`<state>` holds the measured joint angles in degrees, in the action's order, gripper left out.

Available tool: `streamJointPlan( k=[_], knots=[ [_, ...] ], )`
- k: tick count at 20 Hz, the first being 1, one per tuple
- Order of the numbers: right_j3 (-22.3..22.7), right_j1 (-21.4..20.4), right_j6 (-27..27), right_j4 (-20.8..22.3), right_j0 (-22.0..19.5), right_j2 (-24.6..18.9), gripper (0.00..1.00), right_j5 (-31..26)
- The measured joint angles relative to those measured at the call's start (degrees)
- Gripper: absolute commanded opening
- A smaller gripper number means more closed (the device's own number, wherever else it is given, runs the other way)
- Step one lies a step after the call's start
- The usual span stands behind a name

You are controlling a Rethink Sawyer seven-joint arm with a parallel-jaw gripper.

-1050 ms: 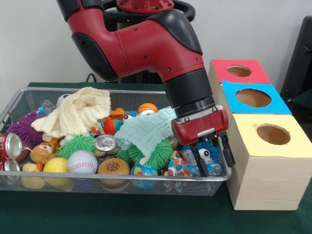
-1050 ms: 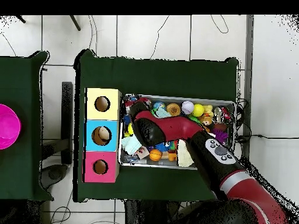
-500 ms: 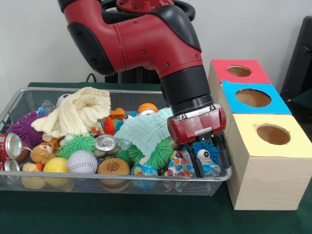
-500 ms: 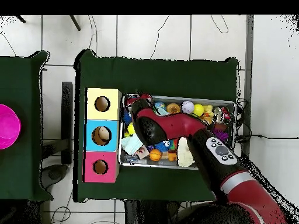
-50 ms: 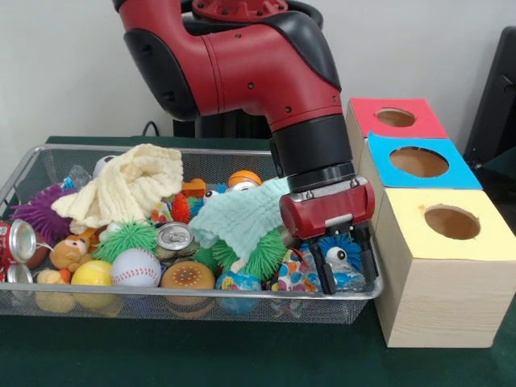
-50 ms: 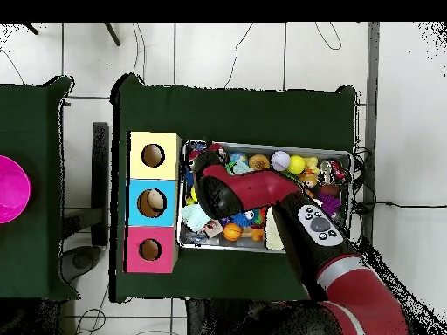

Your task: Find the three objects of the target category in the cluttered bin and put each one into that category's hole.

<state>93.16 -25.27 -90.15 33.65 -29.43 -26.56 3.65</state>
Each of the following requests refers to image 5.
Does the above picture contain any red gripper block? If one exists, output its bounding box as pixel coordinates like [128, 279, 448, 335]
[279, 181, 380, 295]

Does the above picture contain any clear blue plastic packet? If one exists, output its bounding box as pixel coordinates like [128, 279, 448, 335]
[322, 260, 370, 292]

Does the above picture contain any wooden box with three holes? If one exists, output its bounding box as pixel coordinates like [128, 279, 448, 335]
[341, 97, 516, 348]

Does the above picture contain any shallow clear mesh bin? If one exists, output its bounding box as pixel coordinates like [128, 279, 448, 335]
[0, 144, 384, 326]

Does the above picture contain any blue fuzzy googly-eyed toy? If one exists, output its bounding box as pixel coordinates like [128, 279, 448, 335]
[312, 235, 364, 267]

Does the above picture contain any light blue cloth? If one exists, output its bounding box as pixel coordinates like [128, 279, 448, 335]
[188, 178, 291, 261]

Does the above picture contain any dark green tablecloth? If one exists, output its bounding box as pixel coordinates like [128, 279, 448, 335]
[0, 135, 516, 387]
[481, 147, 516, 182]

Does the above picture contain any toy burger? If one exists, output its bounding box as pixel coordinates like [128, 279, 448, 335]
[160, 260, 216, 289]

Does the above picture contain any crushed can with silver top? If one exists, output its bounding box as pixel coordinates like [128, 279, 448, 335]
[155, 221, 198, 261]

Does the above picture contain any white baseball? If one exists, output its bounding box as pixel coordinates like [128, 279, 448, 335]
[110, 248, 163, 287]

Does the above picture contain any green spiky ball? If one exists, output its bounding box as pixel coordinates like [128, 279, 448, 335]
[92, 220, 160, 264]

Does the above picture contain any black flat panel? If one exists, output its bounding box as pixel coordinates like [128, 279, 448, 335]
[463, 26, 516, 162]

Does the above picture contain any cream yellow cloth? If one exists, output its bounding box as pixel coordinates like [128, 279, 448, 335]
[51, 143, 185, 235]

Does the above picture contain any yellow tennis ball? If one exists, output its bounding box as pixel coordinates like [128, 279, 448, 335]
[71, 260, 113, 287]

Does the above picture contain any purple spiky ball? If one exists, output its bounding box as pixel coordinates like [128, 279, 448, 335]
[10, 183, 77, 245]

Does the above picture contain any crushed red soda can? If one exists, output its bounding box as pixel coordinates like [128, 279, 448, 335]
[0, 218, 38, 267]

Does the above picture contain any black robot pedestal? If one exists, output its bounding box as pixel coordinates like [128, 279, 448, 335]
[173, 0, 324, 140]

